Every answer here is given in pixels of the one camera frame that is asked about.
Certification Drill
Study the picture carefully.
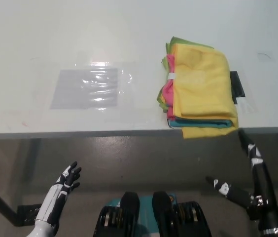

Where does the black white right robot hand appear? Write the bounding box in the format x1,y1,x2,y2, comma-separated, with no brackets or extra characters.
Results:
205,130,278,234

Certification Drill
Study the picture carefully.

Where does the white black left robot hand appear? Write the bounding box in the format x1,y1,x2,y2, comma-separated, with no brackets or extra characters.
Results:
35,161,82,227

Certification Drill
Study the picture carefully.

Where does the stack of coloured cloths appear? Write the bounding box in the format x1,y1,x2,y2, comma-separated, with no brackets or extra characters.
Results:
173,43,240,141

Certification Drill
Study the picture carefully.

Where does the black left robot body block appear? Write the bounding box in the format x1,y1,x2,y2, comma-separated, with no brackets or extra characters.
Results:
93,191,141,237

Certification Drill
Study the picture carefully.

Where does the black robot body block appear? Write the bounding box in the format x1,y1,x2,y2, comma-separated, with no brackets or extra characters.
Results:
151,191,213,237
93,191,141,237

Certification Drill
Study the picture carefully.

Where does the black right robot body block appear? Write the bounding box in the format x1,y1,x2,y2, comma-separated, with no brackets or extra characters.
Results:
151,191,213,237

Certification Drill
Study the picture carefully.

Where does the grey table leg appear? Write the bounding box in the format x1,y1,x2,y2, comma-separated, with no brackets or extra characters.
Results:
26,138,42,179

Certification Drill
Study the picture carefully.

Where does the grey rectangular sheet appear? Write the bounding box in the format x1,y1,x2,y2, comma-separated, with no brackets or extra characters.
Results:
49,68,119,110

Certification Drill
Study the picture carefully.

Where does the black tape rectangle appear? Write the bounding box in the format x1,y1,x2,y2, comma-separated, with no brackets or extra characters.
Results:
229,71,247,105

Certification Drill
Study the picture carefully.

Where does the clear plastic film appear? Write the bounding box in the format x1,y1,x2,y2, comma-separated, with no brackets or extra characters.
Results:
74,60,138,112

